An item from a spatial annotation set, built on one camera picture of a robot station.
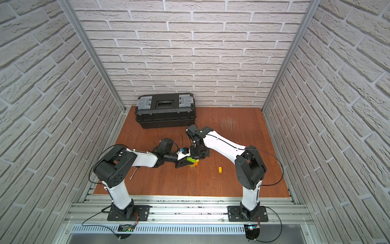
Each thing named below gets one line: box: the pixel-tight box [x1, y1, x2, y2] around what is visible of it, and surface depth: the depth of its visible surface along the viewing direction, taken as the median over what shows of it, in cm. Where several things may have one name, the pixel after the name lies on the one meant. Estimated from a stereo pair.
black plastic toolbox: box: [135, 93, 197, 129], surface depth 101 cm
